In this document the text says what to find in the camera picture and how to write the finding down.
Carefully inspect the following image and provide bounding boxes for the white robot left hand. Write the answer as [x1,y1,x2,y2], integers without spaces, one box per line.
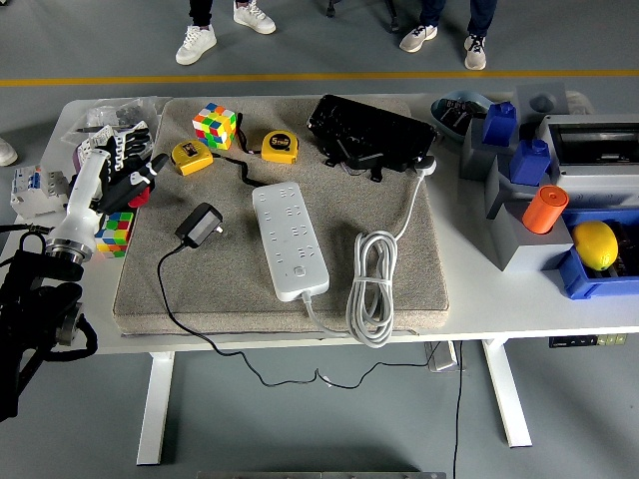
[49,125,171,250]

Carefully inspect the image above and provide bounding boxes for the thin black adapter cord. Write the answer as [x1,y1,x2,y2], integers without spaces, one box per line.
[157,242,435,390]

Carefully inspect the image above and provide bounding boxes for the black plug adapter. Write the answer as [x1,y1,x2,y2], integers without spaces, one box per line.
[174,202,225,249]

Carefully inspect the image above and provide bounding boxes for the white power strip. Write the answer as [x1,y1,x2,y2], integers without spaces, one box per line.
[251,182,331,303]

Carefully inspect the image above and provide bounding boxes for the colourful puzzle cube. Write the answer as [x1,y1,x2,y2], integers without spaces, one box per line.
[94,212,136,259]
[192,102,238,151]

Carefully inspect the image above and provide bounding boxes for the white circuit breaker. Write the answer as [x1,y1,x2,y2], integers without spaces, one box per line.
[9,165,71,220]

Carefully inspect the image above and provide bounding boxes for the black cloth bag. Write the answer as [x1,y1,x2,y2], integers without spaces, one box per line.
[68,157,154,217]

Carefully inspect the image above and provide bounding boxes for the clear plastic parts bag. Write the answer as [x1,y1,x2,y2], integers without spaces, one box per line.
[60,97,164,146]

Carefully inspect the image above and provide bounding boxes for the person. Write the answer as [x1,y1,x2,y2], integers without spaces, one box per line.
[398,0,500,71]
[0,137,20,168]
[174,0,277,66]

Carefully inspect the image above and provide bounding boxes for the yellow tape measure silver label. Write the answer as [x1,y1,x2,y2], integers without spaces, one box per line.
[171,139,215,178]

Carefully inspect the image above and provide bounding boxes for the yellow tape measure black face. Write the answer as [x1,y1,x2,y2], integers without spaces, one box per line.
[261,129,301,164]

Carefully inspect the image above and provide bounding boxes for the white table leg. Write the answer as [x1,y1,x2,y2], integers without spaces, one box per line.
[136,351,176,466]
[481,338,533,449]

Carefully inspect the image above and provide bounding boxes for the grey-brown mat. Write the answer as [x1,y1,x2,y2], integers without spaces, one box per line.
[113,96,450,336]

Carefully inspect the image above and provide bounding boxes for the black power adapter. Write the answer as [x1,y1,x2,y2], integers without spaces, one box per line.
[334,137,386,172]

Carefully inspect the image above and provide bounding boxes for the large black power strip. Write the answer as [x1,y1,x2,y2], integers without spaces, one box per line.
[306,93,436,174]

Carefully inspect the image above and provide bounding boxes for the black chair base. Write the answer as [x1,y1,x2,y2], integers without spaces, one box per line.
[325,0,401,35]

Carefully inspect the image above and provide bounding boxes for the blue-grey bowl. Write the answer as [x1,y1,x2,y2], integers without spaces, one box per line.
[430,89,495,145]

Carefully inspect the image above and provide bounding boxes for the black binder clips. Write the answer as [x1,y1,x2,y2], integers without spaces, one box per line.
[441,99,488,136]

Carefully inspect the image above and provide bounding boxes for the grey peg holder block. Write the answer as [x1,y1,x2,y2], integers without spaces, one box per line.
[458,118,520,182]
[513,82,568,126]
[484,157,550,221]
[490,199,575,273]

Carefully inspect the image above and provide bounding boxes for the silver box under table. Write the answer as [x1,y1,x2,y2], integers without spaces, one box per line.
[424,340,468,371]

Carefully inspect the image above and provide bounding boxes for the blue peg block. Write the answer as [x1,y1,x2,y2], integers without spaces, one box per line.
[480,101,519,148]
[508,138,551,187]

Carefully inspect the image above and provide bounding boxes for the orange cylinder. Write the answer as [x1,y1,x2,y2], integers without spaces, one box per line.
[521,185,570,235]

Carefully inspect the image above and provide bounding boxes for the grey round peg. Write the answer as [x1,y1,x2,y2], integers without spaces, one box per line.
[528,92,557,114]

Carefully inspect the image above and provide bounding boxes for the blue plastic bin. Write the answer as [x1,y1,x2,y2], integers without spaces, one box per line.
[557,208,639,300]

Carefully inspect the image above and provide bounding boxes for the beige fabric bundle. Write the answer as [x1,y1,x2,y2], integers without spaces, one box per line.
[563,89,595,117]

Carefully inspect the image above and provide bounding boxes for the grey electrical distribution box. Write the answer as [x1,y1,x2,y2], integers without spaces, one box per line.
[536,113,639,211]

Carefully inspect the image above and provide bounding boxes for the black table control panel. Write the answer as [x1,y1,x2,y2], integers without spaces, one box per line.
[548,332,628,349]

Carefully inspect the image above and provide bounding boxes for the yellow lemon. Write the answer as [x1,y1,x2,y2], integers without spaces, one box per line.
[571,221,620,272]

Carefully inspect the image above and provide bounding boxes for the black part in bin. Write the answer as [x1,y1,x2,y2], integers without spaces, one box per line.
[611,222,639,277]

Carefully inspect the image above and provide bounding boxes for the white wall socket panel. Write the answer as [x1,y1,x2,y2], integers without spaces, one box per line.
[73,125,114,174]

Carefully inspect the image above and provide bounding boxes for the black tape measure strap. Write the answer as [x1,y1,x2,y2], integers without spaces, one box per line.
[234,112,265,155]
[212,153,259,186]

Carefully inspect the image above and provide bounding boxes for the white coiled power cord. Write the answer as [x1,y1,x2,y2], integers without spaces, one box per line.
[299,154,439,349]

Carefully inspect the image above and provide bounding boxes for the black hanging cable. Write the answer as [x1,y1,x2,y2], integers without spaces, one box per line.
[451,341,465,479]

